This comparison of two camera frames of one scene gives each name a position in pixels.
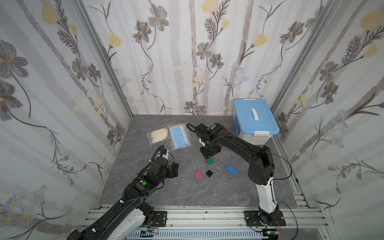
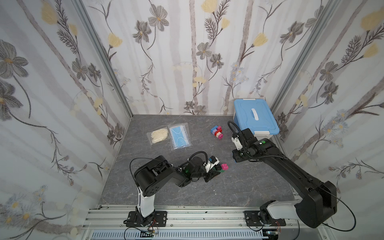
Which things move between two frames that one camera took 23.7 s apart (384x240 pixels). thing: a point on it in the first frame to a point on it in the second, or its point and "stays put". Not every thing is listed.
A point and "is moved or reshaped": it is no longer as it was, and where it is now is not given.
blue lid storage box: x=254 y=121 stays put
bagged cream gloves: x=158 y=136 stays put
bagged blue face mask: x=180 y=135 stays put
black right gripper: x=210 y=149 to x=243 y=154
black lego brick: x=209 y=173 is moved or reshaped
